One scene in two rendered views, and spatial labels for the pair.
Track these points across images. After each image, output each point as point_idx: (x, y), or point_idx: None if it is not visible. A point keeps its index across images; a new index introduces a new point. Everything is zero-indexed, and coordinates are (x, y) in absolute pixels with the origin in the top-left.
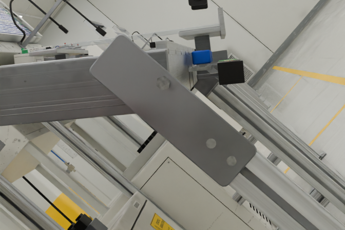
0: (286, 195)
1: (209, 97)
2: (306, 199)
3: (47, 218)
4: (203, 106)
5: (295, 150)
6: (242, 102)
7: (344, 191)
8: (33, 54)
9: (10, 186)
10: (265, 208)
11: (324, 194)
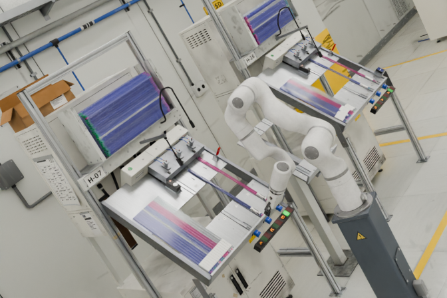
0: None
1: None
2: None
3: (225, 197)
4: (208, 297)
5: (307, 238)
6: (351, 156)
7: (318, 257)
8: (238, 144)
9: (215, 181)
10: None
11: (311, 253)
